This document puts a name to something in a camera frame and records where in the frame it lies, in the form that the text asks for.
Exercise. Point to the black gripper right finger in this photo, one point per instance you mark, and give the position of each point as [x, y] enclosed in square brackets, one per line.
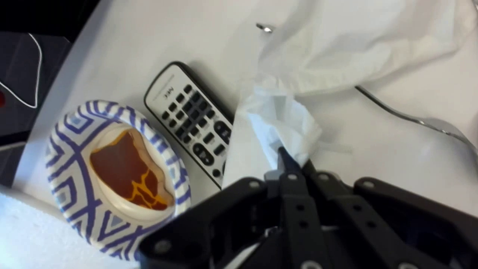
[397, 225]

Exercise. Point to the blue patterned paper plate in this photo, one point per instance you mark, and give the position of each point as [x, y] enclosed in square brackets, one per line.
[75, 150]

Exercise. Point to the grey remote control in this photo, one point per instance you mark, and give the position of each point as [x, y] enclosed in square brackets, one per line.
[191, 120]

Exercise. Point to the metal spoon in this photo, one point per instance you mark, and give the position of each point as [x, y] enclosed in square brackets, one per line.
[264, 28]
[442, 128]

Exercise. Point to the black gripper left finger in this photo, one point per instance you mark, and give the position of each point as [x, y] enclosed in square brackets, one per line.
[293, 219]

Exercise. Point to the brown toy food piece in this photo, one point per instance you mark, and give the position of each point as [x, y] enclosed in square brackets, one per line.
[124, 169]

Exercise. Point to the white napkin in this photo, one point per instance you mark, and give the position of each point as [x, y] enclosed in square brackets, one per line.
[278, 120]

